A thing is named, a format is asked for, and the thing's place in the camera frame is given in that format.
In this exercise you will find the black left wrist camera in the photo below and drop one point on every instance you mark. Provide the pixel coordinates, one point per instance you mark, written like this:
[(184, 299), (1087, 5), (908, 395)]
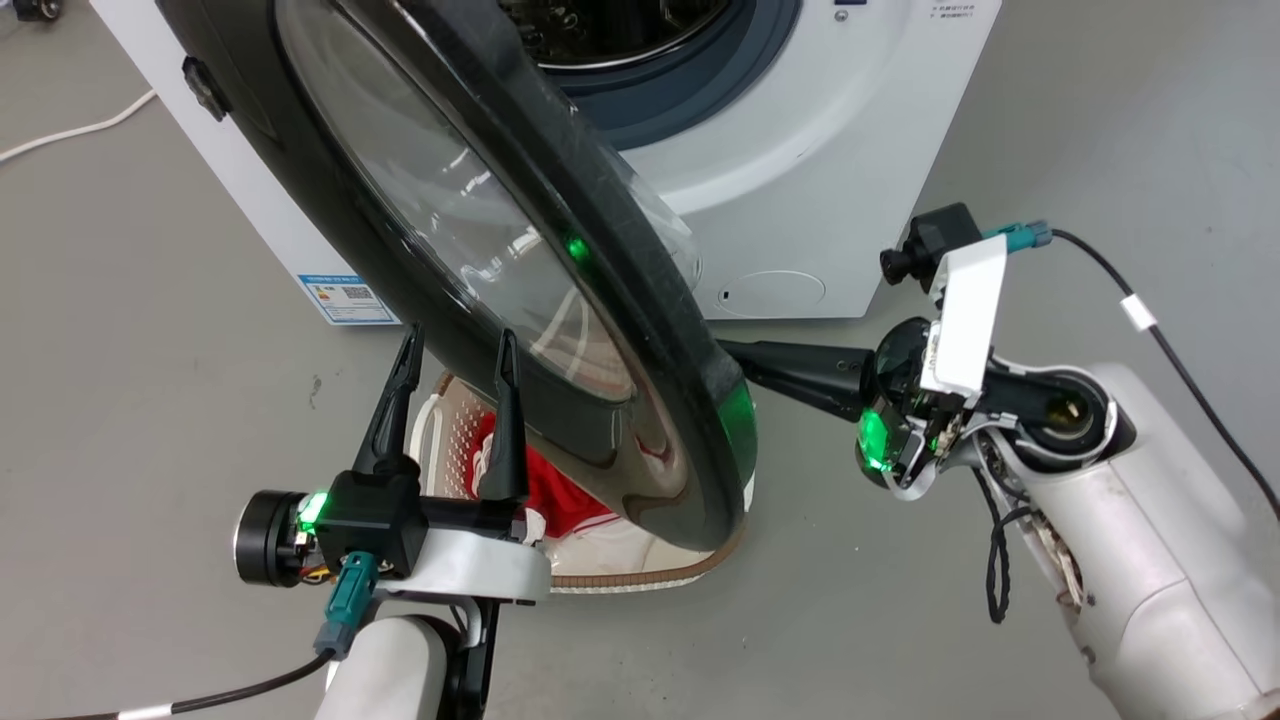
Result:
[(375, 520)]

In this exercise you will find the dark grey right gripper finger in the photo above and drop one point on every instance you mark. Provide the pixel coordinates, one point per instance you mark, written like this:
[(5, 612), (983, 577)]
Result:
[(820, 375)]

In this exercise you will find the white right camera bracket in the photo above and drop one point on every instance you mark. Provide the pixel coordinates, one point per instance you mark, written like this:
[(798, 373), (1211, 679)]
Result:
[(970, 320)]

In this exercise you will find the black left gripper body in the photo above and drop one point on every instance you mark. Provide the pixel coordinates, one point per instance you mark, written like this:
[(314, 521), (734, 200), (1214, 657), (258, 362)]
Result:
[(265, 540)]

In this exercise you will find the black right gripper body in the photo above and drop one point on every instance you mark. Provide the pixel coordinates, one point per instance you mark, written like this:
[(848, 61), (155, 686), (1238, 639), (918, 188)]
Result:
[(885, 445)]

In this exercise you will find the white washing machine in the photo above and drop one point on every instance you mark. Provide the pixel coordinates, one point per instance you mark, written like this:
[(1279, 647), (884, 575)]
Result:
[(800, 200)]

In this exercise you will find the grey door seal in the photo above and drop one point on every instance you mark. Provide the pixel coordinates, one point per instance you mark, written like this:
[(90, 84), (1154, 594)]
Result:
[(700, 90)]

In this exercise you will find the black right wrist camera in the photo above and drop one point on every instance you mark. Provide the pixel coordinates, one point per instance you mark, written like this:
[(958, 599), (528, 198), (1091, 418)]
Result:
[(930, 245)]

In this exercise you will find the black glass washing machine door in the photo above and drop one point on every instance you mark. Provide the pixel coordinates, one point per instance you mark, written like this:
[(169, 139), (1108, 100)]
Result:
[(640, 250)]

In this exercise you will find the steel washing machine drum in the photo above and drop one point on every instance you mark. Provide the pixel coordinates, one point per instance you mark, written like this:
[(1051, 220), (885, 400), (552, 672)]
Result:
[(620, 25)]

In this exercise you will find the small black object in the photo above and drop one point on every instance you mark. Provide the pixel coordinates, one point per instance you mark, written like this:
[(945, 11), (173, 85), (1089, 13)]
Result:
[(38, 9)]

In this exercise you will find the black door latch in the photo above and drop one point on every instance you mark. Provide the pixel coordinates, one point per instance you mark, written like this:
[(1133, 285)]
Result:
[(205, 88)]

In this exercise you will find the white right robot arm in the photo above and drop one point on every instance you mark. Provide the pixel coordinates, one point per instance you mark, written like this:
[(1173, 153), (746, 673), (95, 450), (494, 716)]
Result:
[(1150, 560)]

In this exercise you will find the blue energy label sticker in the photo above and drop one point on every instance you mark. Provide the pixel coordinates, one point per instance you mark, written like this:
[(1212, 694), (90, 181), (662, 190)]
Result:
[(345, 300)]

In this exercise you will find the beige perforated laundry basket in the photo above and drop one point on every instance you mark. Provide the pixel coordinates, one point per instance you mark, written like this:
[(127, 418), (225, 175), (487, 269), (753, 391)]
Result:
[(450, 440)]

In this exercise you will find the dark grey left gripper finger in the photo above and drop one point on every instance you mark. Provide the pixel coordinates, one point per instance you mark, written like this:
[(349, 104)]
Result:
[(398, 405), (507, 430)]

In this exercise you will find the red and white garment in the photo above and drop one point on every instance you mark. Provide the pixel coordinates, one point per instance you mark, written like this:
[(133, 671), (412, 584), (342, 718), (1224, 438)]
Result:
[(560, 500)]

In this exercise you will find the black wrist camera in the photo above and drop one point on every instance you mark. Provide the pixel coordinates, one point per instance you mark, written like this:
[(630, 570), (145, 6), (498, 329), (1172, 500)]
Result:
[(375, 520), (930, 245)]

